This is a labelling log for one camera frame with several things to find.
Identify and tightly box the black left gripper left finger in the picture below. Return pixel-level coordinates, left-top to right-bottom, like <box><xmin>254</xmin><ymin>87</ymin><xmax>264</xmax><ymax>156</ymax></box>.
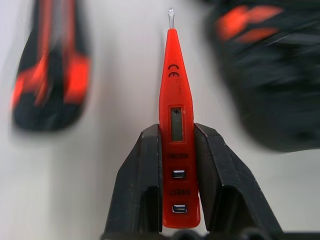
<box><xmin>104</xmin><ymin>123</ymin><xmax>164</xmax><ymax>234</ymax></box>

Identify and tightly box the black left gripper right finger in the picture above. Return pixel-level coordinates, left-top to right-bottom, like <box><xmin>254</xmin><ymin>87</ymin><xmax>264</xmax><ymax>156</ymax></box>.
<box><xmin>193</xmin><ymin>122</ymin><xmax>285</xmax><ymax>233</ymax></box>

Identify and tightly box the red voltage tester pen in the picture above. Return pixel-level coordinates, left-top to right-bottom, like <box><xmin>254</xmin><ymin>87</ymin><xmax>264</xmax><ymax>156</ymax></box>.
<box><xmin>158</xmin><ymin>7</ymin><xmax>201</xmax><ymax>229</ymax></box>

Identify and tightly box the black tool case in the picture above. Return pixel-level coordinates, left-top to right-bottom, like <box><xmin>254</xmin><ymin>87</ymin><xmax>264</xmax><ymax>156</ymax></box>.
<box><xmin>199</xmin><ymin>0</ymin><xmax>320</xmax><ymax>153</ymax></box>

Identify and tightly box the black and red tool handle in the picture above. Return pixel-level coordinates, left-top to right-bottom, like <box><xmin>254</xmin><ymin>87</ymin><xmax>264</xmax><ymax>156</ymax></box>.
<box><xmin>11</xmin><ymin>0</ymin><xmax>92</xmax><ymax>133</ymax></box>

